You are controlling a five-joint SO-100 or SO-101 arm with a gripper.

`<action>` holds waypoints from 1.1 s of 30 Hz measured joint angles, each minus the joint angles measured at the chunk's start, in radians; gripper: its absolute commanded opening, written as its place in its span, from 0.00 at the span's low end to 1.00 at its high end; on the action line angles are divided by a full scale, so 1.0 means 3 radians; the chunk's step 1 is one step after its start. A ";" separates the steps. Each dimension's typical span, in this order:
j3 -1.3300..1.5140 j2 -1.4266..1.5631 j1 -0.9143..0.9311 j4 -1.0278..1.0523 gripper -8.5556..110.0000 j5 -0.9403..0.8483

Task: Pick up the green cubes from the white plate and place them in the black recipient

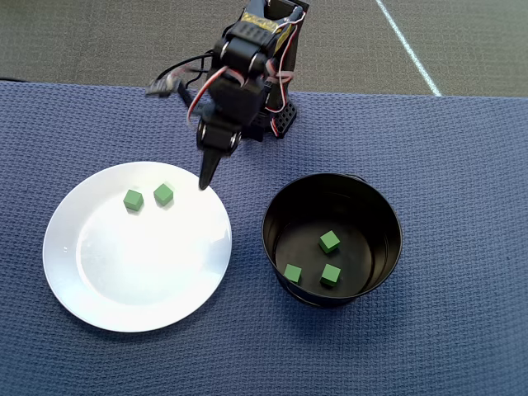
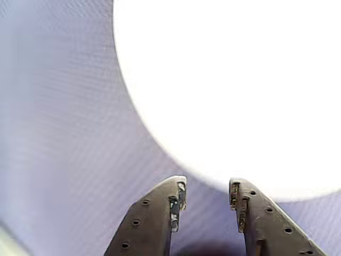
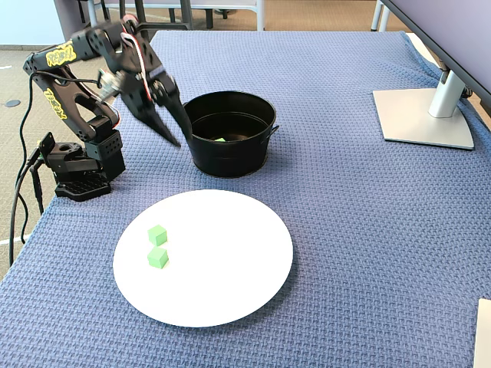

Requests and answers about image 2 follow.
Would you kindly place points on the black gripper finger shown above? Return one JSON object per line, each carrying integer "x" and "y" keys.
{"x": 149, "y": 218}
{"x": 269, "y": 229}

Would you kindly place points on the white round plate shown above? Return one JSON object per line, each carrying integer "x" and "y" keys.
{"x": 226, "y": 80}

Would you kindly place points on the blue woven table cloth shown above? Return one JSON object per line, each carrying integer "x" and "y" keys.
{"x": 53, "y": 106}

